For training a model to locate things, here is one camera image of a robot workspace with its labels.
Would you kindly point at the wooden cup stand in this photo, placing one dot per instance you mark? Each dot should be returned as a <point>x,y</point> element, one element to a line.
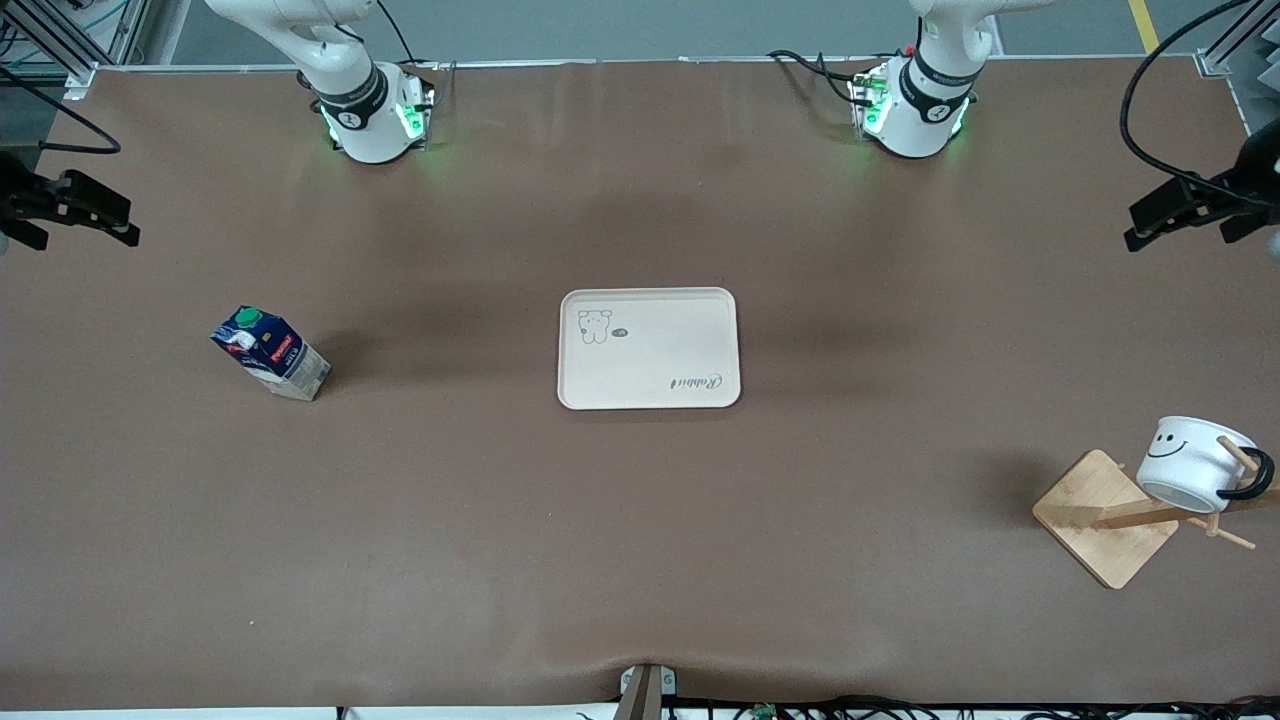
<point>1100,520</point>

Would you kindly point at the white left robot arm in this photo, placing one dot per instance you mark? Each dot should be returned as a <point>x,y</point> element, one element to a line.
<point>915,120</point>

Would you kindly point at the aluminium frame profile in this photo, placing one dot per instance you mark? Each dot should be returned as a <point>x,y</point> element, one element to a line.
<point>60,45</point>
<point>1245,70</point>

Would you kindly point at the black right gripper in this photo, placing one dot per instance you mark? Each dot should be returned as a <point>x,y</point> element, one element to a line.
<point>18,196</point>

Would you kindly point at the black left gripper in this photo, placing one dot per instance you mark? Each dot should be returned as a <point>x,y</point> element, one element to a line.
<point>1243,190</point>

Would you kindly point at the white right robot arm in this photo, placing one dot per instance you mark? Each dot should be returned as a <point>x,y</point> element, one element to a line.
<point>365,120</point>

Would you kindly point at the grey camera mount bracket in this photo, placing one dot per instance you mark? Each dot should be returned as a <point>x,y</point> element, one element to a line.
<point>645,690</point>

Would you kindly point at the blue milk carton green cap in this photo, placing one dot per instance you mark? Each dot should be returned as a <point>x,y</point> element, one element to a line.
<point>275,355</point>

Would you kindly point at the cream rabbit print tray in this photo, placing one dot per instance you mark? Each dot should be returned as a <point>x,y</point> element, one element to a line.
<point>650,350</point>

